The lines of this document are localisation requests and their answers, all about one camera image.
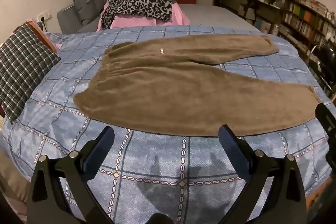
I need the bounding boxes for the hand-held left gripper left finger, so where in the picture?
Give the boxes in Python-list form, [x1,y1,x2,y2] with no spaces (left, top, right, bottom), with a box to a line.
[26,126,116,224]

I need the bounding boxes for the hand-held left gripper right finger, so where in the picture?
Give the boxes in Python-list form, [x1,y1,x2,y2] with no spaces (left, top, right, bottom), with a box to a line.
[218,124,307,224]

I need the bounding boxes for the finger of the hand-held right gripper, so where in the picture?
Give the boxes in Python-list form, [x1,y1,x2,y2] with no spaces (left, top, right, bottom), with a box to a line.
[314,103,336,140]

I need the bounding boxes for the brown fleece pants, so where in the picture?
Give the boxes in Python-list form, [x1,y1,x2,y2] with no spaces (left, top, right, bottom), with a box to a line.
[73,34,322,137]

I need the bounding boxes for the black chair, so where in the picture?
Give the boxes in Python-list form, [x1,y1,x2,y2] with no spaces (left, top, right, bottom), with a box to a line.
[308,44,336,97]

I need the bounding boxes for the blue patterned blanket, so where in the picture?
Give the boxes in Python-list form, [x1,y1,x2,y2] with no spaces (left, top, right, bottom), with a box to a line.
[0,25,334,224]

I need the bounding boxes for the wooden bookshelf with books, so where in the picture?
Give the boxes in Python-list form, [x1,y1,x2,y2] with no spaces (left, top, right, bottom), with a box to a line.
[278,0,336,56]

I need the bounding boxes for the dark plaid pillow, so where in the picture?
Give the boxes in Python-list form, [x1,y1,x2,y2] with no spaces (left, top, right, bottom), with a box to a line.
[0,23,61,122]

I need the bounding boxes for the grey bed sheet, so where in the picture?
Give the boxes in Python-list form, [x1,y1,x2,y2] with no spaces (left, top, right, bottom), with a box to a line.
[178,4,263,30]

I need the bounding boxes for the pink cloth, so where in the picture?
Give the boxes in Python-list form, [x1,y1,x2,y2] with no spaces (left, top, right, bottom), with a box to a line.
[96,2,191,31]

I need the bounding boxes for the wooden shelf desk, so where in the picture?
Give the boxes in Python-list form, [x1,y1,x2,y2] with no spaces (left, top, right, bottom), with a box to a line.
[239,0,285,28]

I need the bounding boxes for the grey sofa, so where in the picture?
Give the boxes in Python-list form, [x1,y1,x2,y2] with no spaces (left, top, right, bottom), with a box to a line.
[57,0,126,33]

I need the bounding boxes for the leopard print cloth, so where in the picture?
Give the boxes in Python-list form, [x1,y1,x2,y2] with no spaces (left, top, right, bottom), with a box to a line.
[101,0,177,30]

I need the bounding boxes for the wooden bed frame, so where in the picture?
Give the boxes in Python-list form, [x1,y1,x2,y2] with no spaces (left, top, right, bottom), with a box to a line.
[27,21,57,53]

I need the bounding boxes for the white wall socket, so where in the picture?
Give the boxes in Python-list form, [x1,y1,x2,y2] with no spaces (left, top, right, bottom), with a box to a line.
[37,11,51,22]

